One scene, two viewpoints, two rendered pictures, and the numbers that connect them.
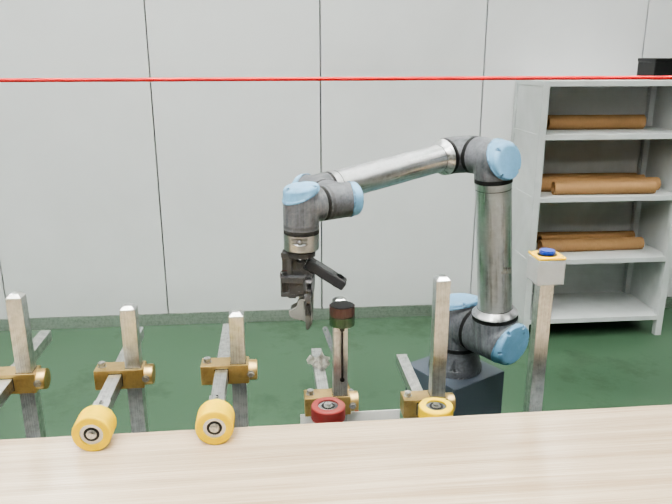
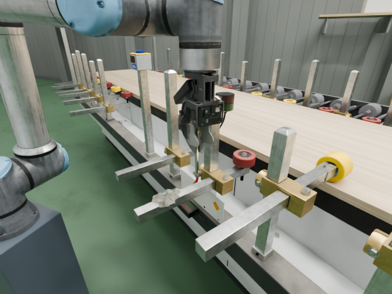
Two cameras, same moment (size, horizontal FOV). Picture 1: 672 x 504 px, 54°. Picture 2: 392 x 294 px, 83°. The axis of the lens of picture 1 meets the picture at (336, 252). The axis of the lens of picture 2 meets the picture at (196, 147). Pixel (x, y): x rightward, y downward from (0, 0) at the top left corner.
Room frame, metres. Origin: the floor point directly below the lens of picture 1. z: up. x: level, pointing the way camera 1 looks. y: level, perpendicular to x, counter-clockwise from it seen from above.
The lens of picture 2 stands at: (1.88, 0.53, 1.28)
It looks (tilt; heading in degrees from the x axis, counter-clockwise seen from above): 26 degrees down; 239
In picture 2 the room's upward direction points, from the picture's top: straight up
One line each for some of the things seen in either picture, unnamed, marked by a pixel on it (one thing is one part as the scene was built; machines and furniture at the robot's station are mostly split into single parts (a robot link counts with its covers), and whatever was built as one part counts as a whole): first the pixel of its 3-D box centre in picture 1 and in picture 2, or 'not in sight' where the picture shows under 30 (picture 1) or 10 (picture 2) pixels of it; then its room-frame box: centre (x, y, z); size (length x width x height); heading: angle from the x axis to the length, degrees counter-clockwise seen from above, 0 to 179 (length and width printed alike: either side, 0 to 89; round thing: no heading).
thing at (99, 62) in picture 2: not in sight; (105, 93); (1.63, -1.25, 0.91); 0.03 x 0.03 x 0.48; 6
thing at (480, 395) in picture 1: (450, 439); (35, 270); (2.19, -0.43, 0.30); 0.25 x 0.25 x 0.60; 35
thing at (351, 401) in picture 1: (331, 402); (215, 177); (1.50, 0.01, 0.85); 0.13 x 0.06 x 0.05; 96
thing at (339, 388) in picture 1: (339, 387); (210, 164); (1.51, -0.01, 0.89); 0.03 x 0.03 x 0.48; 6
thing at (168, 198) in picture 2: (318, 358); (167, 195); (1.70, 0.05, 0.87); 0.09 x 0.07 x 0.02; 6
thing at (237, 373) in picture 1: (229, 370); (282, 190); (1.48, 0.26, 0.95); 0.13 x 0.06 x 0.05; 96
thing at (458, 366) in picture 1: (455, 354); (7, 213); (2.19, -0.43, 0.65); 0.19 x 0.19 x 0.10
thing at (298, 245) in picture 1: (301, 242); (201, 60); (1.61, 0.09, 1.24); 0.10 x 0.09 x 0.05; 176
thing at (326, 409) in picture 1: (328, 424); (242, 167); (1.38, 0.02, 0.85); 0.08 x 0.08 x 0.11
